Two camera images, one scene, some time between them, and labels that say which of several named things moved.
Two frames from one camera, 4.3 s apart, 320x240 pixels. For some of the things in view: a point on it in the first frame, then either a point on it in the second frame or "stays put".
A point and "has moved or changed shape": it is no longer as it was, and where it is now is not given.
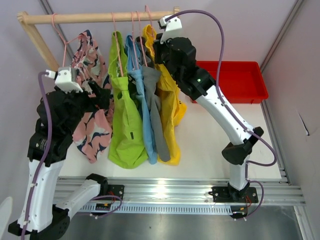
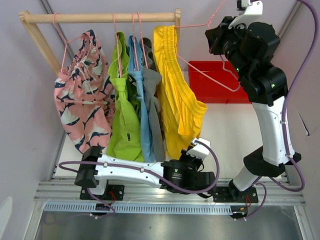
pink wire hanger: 150,19 -> 208,23
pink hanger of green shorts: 112,14 stays put
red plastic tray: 240,82 stays put
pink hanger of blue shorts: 136,60 stays put
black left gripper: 102,99 -> 184,156
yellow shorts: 172,113 has moved or changed shape
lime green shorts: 127,148 stays put
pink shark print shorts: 92,129 stays put
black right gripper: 158,47 -> 218,34
